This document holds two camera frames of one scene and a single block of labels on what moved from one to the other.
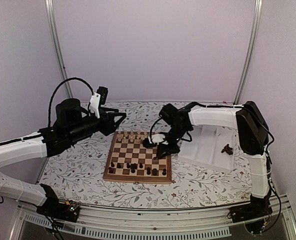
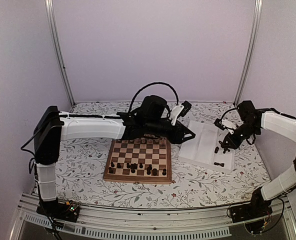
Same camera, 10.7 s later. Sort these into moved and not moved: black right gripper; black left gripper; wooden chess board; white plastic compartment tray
Moved: black right gripper; black left gripper
Not moved: wooden chess board; white plastic compartment tray
